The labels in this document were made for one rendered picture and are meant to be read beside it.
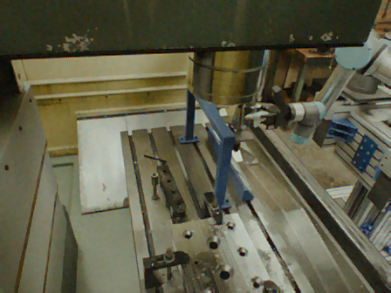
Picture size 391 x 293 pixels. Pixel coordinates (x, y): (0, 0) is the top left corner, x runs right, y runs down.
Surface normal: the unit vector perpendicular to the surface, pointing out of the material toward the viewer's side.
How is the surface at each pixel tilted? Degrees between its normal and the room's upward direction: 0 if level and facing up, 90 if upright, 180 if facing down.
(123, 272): 0
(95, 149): 25
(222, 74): 90
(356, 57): 88
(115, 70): 90
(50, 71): 90
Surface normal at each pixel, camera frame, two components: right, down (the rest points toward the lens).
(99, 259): 0.06, -0.80
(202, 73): -0.65, 0.42
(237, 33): 0.27, 0.58
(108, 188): 0.16, -0.50
